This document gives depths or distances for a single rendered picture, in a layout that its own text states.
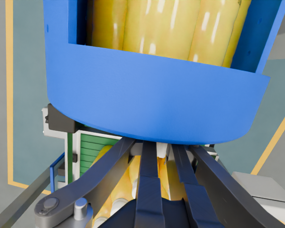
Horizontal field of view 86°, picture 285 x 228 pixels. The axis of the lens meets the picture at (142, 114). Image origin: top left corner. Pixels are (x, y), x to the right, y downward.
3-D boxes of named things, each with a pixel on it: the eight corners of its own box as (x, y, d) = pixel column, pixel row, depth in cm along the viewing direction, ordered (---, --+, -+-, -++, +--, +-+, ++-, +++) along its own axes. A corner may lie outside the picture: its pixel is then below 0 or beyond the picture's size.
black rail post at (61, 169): (77, 154, 52) (64, 168, 44) (77, 161, 53) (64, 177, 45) (71, 153, 52) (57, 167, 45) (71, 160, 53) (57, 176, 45)
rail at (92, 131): (212, 147, 43) (217, 153, 40) (212, 149, 43) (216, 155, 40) (73, 124, 43) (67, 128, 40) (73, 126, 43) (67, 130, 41)
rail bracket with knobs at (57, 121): (97, 100, 46) (82, 109, 36) (96, 122, 48) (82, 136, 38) (65, 94, 46) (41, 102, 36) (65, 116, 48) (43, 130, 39)
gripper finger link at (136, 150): (152, 160, 15) (122, 154, 15) (152, 136, 19) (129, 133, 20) (155, 146, 14) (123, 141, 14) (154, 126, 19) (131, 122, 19)
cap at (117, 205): (116, 214, 34) (114, 222, 32) (110, 201, 33) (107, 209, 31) (132, 211, 33) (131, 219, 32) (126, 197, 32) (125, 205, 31)
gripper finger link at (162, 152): (163, 132, 16) (170, 134, 16) (160, 112, 22) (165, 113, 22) (158, 158, 16) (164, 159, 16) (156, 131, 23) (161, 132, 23)
